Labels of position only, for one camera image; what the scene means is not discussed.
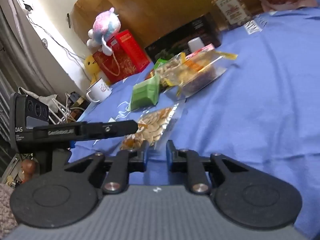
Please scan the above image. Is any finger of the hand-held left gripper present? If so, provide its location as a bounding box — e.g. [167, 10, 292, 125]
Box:
[77, 120, 139, 141]

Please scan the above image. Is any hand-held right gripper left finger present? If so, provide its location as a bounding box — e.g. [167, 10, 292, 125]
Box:
[64, 140, 149, 195]

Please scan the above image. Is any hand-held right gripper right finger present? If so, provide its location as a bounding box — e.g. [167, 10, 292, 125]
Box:
[166, 140, 250, 195]

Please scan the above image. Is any clear nut packet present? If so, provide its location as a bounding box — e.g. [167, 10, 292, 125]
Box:
[117, 100, 187, 153]

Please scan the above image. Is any white enamel mug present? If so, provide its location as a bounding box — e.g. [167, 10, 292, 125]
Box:
[86, 78, 113, 103]

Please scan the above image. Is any matte green snack packet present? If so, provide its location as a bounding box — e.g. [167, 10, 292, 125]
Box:
[127, 74, 160, 112]

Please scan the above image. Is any grey curtain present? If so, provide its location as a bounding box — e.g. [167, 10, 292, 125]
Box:
[0, 0, 58, 143]

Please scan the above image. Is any red gift bag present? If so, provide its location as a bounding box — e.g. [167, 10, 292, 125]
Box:
[92, 44, 138, 84]

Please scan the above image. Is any yellow plush toy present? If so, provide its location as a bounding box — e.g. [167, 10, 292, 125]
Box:
[84, 55, 112, 85]

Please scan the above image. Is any clear peanut snack bag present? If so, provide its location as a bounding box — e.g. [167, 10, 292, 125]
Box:
[155, 52, 187, 88]

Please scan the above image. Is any clear cake snack packet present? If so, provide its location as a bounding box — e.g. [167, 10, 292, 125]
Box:
[178, 49, 238, 98]

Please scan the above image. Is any red box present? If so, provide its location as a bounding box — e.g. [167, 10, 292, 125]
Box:
[115, 29, 150, 73]

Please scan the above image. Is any fuzzy pinkish cloth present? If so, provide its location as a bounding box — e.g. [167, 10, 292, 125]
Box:
[0, 184, 19, 235]

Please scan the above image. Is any blue printed cloth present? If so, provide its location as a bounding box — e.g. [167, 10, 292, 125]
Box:
[67, 7, 320, 240]

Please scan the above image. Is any pink and blue plush toy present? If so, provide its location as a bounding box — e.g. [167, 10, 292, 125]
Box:
[86, 7, 120, 55]

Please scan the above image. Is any pink snack packet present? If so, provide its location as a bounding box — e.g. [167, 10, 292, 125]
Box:
[186, 43, 216, 60]

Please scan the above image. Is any small white cup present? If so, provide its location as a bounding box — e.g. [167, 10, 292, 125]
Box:
[187, 37, 206, 53]

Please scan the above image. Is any black printed box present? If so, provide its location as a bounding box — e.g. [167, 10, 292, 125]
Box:
[144, 12, 223, 63]

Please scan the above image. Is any large cardboard box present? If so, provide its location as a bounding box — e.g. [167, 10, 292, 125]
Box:
[71, 0, 263, 48]

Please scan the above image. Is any small white sachet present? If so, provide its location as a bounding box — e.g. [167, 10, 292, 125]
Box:
[246, 15, 268, 34]

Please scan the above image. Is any nut jar with yellow lid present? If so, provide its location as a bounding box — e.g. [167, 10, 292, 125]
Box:
[206, 0, 253, 29]

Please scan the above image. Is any white wire rack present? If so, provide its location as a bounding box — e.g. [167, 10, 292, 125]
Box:
[49, 92, 83, 125]

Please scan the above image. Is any black wall cable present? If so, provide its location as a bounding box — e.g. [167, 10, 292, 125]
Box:
[24, 4, 87, 68]

